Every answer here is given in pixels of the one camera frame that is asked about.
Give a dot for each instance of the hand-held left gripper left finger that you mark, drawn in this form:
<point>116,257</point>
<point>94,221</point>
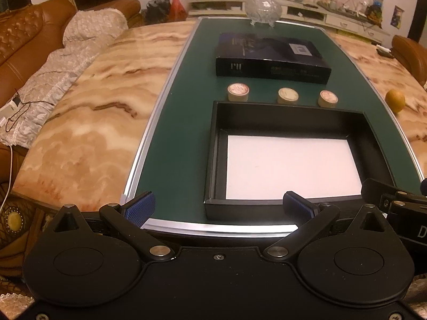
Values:
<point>141,207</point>

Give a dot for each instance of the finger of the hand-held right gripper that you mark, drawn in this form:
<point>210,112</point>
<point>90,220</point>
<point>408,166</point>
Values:
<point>424,187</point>
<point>377,190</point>

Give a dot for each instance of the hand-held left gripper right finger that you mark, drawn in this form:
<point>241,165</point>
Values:
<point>298,205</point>

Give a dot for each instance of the black box white lining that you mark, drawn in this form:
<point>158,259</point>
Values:
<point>287,117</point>

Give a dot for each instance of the dark box lid silver label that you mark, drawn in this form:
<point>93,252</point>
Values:
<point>267,53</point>

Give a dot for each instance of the marble desktop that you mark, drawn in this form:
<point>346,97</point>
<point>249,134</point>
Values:
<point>96,73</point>

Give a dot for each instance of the orange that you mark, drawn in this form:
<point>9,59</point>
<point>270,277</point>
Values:
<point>395,101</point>

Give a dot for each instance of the green desk mat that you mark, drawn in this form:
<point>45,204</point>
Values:
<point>193,106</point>

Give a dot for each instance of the brown leather armchair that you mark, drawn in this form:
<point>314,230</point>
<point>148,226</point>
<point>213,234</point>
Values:
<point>412,56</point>

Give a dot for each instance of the white ruffled blanket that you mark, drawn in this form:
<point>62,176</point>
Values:
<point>83,43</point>

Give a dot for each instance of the white tv cabinet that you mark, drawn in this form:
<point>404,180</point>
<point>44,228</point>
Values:
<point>333,18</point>

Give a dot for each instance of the tea set tray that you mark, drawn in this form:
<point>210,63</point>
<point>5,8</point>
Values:
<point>340,8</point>

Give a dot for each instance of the black bag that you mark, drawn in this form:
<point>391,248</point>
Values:
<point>158,11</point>

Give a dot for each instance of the glass candy jar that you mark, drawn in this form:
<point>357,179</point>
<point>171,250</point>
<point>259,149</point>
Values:
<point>263,6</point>

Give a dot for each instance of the red plastic bag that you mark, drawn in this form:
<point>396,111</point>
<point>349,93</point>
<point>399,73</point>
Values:
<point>177,8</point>

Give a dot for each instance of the brown leather sofa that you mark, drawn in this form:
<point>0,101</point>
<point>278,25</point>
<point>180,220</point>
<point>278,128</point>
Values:
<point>30,36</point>

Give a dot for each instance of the small wall poster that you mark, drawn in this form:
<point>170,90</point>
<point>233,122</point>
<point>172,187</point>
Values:
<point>397,16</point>

